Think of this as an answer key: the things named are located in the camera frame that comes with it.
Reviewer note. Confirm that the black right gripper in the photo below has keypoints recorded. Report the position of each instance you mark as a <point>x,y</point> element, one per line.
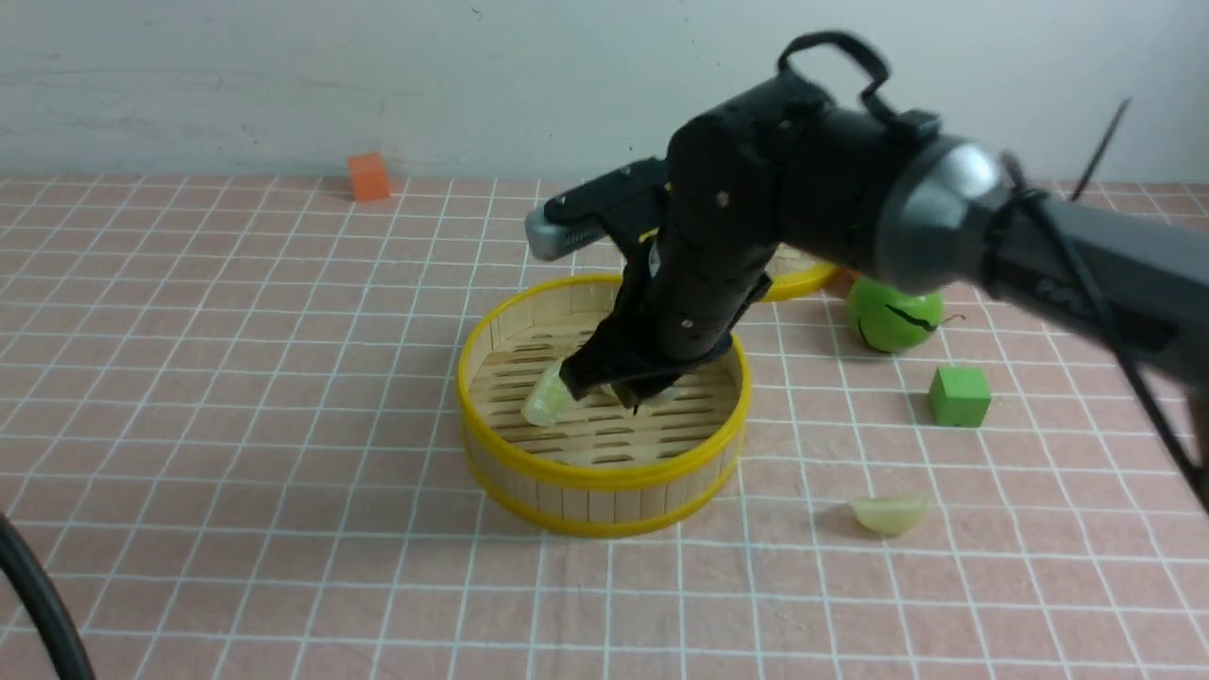
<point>767,168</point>

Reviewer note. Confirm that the pale green dumpling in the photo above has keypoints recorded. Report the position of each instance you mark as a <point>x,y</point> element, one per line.
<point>549,398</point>

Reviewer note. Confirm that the white pleated dumpling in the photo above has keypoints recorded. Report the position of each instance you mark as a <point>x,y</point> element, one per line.
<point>663,398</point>

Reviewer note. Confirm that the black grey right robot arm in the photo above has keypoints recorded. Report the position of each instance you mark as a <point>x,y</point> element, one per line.
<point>928,209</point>

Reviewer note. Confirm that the yellow rimmed bamboo steamer tray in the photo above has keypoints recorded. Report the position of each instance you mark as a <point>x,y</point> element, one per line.
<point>601,471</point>

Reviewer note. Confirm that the yellow rimmed woven steamer lid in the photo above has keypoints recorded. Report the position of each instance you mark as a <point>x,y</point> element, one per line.
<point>796,274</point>

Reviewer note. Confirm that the green toy apple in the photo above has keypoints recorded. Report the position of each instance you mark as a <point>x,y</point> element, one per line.
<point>891,322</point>

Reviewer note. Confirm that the orange cube block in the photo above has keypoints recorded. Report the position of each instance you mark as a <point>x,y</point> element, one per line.
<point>368,177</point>

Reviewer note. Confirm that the green cube block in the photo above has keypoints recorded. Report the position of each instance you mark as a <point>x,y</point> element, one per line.
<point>959,396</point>

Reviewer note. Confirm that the pink checkered tablecloth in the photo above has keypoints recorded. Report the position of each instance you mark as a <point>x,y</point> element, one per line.
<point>230,431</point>

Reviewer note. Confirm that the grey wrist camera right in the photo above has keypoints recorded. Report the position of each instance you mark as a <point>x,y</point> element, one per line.
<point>621,205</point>

